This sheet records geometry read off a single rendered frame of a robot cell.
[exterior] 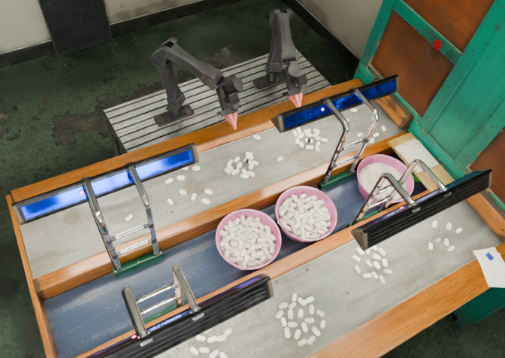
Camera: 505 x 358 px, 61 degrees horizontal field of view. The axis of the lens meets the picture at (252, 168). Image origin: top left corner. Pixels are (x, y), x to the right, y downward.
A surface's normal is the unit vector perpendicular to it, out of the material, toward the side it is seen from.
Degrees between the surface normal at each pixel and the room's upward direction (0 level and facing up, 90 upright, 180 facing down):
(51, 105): 0
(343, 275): 0
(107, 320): 0
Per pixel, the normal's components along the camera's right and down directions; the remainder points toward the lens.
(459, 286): 0.10, -0.58
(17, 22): 0.53, 0.72
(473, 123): -0.88, 0.33
